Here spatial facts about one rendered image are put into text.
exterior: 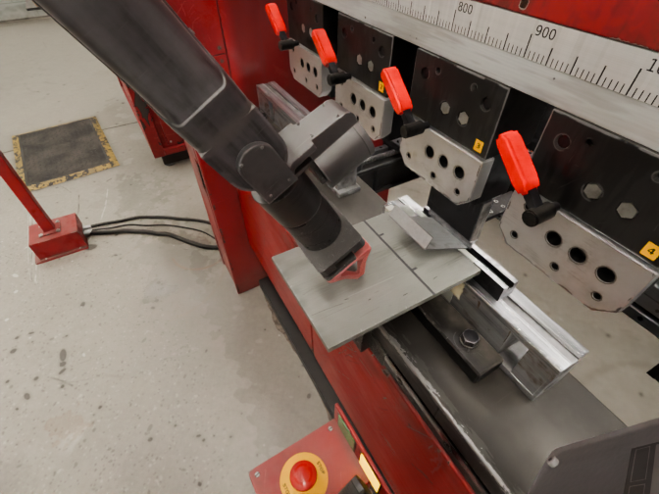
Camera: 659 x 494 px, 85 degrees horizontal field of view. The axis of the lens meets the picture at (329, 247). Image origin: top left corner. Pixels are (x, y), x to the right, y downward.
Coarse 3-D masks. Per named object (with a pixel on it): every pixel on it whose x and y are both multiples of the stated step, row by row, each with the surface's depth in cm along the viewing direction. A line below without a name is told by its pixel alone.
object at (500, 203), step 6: (510, 186) 67; (510, 192) 67; (498, 198) 65; (504, 198) 65; (510, 198) 65; (492, 204) 64; (498, 204) 64; (504, 204) 64; (492, 210) 63; (498, 210) 63; (504, 210) 63; (492, 216) 62
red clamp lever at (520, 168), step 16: (496, 144) 36; (512, 144) 35; (512, 160) 35; (528, 160) 36; (512, 176) 36; (528, 176) 35; (528, 192) 36; (528, 208) 36; (544, 208) 36; (560, 208) 37; (528, 224) 36
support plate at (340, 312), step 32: (384, 224) 61; (288, 256) 56; (384, 256) 56; (416, 256) 56; (448, 256) 56; (320, 288) 52; (352, 288) 52; (384, 288) 52; (416, 288) 52; (448, 288) 52; (320, 320) 48; (352, 320) 48; (384, 320) 48
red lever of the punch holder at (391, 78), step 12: (384, 72) 48; (396, 72) 48; (384, 84) 48; (396, 84) 48; (396, 96) 48; (408, 96) 48; (396, 108) 48; (408, 108) 48; (408, 120) 48; (408, 132) 47; (420, 132) 48
